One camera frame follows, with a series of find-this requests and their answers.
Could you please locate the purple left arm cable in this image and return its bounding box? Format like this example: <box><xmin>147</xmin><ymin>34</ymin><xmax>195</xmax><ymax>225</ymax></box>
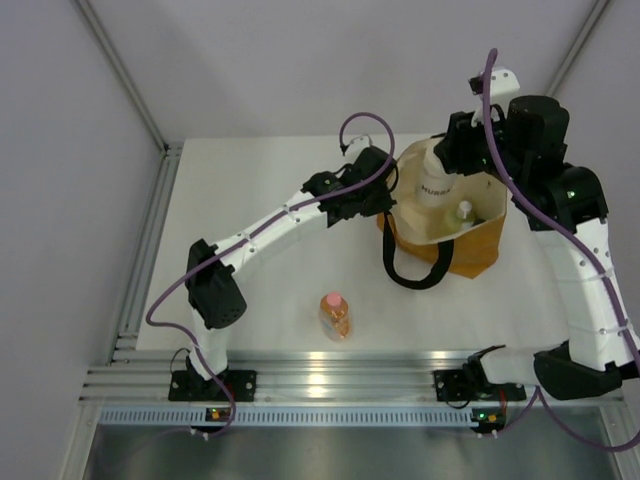
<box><xmin>144</xmin><ymin>113</ymin><xmax>396</xmax><ymax>441</ymax></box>

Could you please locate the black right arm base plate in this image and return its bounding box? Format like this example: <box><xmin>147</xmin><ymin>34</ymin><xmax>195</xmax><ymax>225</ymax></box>
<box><xmin>433</xmin><ymin>369</ymin><xmax>527</xmax><ymax>404</ymax></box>

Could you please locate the slotted grey cable duct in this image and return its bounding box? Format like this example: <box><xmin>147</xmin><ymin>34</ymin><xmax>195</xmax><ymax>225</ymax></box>
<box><xmin>99</xmin><ymin>406</ymin><xmax>485</xmax><ymax>428</ymax></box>

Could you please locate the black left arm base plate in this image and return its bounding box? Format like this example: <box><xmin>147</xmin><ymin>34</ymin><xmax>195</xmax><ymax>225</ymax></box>
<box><xmin>168</xmin><ymin>370</ymin><xmax>257</xmax><ymax>402</ymax></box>

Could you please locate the aluminium frame rail left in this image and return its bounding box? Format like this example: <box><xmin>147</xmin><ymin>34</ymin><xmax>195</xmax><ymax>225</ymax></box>
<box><xmin>73</xmin><ymin>1</ymin><xmax>183</xmax><ymax>351</ymax></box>

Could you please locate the aluminium frame post right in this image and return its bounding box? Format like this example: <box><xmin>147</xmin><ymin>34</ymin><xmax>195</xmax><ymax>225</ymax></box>
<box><xmin>543</xmin><ymin>0</ymin><xmax>613</xmax><ymax>97</ymax></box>

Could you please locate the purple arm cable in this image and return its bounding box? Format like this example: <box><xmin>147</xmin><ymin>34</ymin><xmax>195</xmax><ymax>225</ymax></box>
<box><xmin>479</xmin><ymin>48</ymin><xmax>640</xmax><ymax>454</ymax></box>
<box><xmin>144</xmin><ymin>113</ymin><xmax>396</xmax><ymax>441</ymax></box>

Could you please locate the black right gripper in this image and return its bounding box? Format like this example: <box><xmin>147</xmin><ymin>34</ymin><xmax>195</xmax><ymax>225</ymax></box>
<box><xmin>434</xmin><ymin>103</ymin><xmax>526</xmax><ymax>191</ymax></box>

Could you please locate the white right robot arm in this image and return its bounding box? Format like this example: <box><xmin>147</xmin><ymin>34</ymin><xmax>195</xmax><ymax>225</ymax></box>
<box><xmin>434</xmin><ymin>95</ymin><xmax>639</xmax><ymax>400</ymax></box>

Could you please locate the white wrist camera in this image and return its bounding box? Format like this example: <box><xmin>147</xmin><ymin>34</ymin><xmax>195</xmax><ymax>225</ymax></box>
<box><xmin>468</xmin><ymin>67</ymin><xmax>520</xmax><ymax>104</ymax></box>
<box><xmin>340</xmin><ymin>134</ymin><xmax>373</xmax><ymax>157</ymax></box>

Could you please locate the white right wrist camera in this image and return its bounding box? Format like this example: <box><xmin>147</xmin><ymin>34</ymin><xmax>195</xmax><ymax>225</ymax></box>
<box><xmin>468</xmin><ymin>67</ymin><xmax>520</xmax><ymax>104</ymax></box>

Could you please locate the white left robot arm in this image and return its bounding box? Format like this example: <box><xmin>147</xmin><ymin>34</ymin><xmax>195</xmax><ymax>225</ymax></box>
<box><xmin>185</xmin><ymin>146</ymin><xmax>396</xmax><ymax>400</ymax></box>

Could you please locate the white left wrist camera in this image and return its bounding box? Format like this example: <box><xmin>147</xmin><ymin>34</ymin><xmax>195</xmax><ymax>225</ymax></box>
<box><xmin>340</xmin><ymin>134</ymin><xmax>373</xmax><ymax>157</ymax></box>

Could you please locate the white cream bottle beige cap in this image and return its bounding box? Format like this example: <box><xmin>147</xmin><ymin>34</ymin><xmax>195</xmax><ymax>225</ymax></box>
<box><xmin>416</xmin><ymin>147</ymin><xmax>456</xmax><ymax>208</ymax></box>

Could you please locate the orange liquid bottle pink cap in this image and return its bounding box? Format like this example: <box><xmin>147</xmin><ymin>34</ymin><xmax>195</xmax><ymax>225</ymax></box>
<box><xmin>319</xmin><ymin>292</ymin><xmax>352</xmax><ymax>341</ymax></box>

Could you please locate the aluminium front rail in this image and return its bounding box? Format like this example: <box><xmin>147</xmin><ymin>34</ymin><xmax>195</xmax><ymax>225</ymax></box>
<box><xmin>79</xmin><ymin>349</ymin><xmax>470</xmax><ymax>405</ymax></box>

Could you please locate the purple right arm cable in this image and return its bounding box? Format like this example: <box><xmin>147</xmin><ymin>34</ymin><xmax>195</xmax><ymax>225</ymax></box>
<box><xmin>479</xmin><ymin>48</ymin><xmax>640</xmax><ymax>454</ymax></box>

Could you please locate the green lotion pump bottle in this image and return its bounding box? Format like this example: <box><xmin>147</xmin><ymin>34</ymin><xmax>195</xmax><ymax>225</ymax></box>
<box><xmin>443</xmin><ymin>200</ymin><xmax>476</xmax><ymax>235</ymax></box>

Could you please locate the orange canvas bag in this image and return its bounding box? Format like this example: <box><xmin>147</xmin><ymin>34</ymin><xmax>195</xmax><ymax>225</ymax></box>
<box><xmin>377</xmin><ymin>137</ymin><xmax>507</xmax><ymax>290</ymax></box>

